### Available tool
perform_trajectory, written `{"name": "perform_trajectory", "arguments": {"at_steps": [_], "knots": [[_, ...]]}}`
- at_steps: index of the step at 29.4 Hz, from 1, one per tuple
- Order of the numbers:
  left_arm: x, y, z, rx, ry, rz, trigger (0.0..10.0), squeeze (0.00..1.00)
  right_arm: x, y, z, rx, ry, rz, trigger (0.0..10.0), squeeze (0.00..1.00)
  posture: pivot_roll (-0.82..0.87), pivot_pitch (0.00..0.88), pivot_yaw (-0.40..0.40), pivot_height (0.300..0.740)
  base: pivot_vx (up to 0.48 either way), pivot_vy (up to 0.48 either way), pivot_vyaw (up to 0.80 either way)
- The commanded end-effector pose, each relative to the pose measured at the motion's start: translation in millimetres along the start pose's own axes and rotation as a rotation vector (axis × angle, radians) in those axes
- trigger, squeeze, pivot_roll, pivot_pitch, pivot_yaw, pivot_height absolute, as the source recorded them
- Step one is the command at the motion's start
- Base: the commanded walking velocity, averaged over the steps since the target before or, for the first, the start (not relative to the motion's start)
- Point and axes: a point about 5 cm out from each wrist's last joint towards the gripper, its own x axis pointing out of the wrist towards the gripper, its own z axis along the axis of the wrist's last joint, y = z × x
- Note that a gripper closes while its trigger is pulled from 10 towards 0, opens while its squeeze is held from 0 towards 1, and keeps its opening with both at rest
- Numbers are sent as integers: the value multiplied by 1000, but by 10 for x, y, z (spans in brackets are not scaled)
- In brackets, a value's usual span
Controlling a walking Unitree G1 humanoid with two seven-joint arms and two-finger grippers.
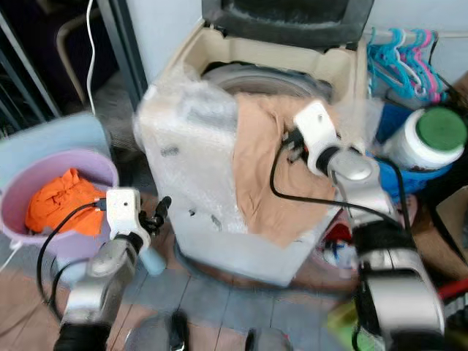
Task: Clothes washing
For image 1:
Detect robot right leg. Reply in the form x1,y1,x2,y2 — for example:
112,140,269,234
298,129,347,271
244,327,301,351

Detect white jar with green lid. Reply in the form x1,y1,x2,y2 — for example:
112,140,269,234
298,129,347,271
383,105,468,173

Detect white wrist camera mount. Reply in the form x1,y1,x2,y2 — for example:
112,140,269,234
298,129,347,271
292,100,341,173
105,187,151,254

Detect pink plastic laundry basin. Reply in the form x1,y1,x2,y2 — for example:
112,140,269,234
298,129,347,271
0,149,118,250

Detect yellow-green plastic item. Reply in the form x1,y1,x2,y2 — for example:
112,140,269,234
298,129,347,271
325,299,363,345

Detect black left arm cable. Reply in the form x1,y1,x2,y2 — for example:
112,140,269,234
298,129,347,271
36,200,111,323

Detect red stick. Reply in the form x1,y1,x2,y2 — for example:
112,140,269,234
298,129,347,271
438,281,468,301

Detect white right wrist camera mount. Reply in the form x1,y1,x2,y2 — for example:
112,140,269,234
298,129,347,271
292,100,341,173

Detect light blue plastic board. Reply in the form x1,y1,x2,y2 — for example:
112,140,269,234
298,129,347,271
0,113,107,193

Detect small pink plastic basin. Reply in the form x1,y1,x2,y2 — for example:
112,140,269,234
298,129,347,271
317,222,363,276

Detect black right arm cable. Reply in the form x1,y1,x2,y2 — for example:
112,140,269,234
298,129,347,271
268,138,407,224

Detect beige garment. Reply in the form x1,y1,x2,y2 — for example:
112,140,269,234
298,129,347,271
232,93,338,250

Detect blue plastic basin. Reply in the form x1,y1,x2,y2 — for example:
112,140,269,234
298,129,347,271
372,102,440,184

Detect orange garment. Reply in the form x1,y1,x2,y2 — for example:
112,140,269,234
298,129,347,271
23,167,111,237

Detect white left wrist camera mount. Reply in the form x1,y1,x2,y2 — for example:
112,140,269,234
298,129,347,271
105,187,151,254

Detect dark chair with beige frame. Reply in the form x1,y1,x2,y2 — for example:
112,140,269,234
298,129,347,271
29,6,93,97

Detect light blue plastic stool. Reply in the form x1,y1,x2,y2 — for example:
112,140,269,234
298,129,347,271
142,244,168,278

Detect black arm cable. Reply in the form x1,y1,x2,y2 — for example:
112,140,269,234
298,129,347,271
268,138,407,224
36,200,111,323

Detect robot leg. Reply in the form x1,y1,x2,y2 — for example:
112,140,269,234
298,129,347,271
124,313,188,351
244,327,301,351

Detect beige top-loading washing machine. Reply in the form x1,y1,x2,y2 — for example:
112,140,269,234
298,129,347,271
135,20,385,287

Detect clear bubble wrap sheet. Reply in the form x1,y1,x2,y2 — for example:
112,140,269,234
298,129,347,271
135,65,385,254

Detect white hanging cable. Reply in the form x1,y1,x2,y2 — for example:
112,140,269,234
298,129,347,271
85,0,98,115

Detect dark washing machine lid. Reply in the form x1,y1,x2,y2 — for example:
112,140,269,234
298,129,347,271
200,0,374,49

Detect robot left leg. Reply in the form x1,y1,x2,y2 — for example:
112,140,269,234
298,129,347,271
124,313,188,351

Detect dark metal door post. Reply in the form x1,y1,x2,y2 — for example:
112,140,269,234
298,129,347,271
98,0,148,133

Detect brown cardboard box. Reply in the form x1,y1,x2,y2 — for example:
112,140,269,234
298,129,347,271
409,189,468,283

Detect teal and pink clothes hangers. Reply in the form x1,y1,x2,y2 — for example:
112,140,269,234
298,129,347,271
366,27,448,104

